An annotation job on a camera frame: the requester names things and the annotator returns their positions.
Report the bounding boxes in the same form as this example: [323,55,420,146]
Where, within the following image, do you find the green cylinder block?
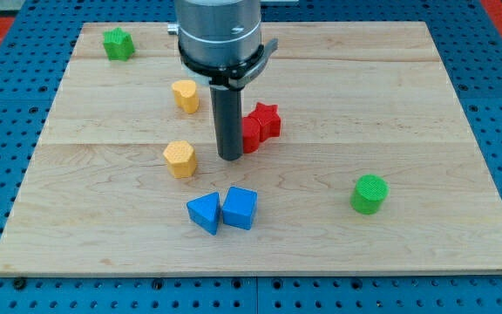
[350,174,390,215]

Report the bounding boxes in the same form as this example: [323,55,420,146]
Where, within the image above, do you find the red circle block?
[242,117,261,154]

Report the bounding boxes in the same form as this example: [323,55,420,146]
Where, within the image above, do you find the green star block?
[103,27,135,61]

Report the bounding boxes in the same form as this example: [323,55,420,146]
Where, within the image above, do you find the yellow hexagon block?
[163,140,197,179]

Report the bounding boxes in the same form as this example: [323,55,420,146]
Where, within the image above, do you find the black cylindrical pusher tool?
[210,87,243,161]

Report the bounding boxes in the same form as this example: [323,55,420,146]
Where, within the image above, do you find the wooden board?
[0,22,502,277]

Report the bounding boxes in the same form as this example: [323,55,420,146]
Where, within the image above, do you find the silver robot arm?
[174,0,278,91]

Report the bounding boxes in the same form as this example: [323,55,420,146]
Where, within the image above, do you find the red star block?
[248,102,282,142]

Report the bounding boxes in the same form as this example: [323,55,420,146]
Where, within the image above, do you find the yellow heart block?
[171,79,200,114]

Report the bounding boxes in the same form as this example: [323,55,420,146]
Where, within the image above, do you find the blue cube block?
[222,186,258,230]

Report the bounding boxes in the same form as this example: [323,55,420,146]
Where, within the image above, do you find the blue triangle block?
[187,192,220,236]

